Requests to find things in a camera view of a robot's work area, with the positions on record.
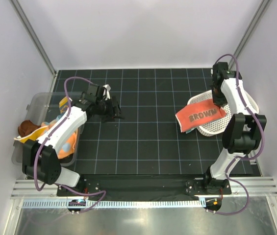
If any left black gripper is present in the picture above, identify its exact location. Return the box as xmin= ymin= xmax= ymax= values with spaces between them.
xmin=96 ymin=95 xmax=124 ymax=123

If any brown bear towel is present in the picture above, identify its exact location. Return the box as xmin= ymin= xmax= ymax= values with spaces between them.
xmin=175 ymin=99 xmax=227 ymax=133

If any orange polka dot towel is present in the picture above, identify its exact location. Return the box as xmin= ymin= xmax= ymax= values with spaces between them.
xmin=41 ymin=119 xmax=78 ymax=160

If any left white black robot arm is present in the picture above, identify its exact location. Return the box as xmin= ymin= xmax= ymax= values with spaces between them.
xmin=22 ymin=83 xmax=123 ymax=196

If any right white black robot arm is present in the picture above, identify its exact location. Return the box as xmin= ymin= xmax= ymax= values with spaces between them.
xmin=202 ymin=62 xmax=267 ymax=194

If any white perforated plastic basket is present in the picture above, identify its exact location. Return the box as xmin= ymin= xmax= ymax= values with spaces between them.
xmin=186 ymin=86 xmax=259 ymax=137

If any black grid mat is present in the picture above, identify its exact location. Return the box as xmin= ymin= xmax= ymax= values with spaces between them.
xmin=50 ymin=69 xmax=222 ymax=175

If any yellow blue patterned towel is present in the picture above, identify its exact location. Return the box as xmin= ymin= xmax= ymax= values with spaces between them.
xmin=14 ymin=97 xmax=68 ymax=143

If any clear plastic bin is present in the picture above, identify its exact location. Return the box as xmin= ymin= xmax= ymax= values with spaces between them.
xmin=11 ymin=92 xmax=84 ymax=167

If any dark brown towel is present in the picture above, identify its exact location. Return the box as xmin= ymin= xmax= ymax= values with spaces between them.
xmin=18 ymin=120 xmax=41 ymax=137

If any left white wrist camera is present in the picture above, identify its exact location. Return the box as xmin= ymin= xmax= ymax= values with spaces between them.
xmin=103 ymin=84 xmax=111 ymax=100

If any slotted cable duct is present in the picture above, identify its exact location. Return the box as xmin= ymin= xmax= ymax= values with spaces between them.
xmin=22 ymin=198 xmax=206 ymax=210

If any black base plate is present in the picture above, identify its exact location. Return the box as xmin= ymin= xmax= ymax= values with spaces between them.
xmin=56 ymin=173 xmax=232 ymax=199

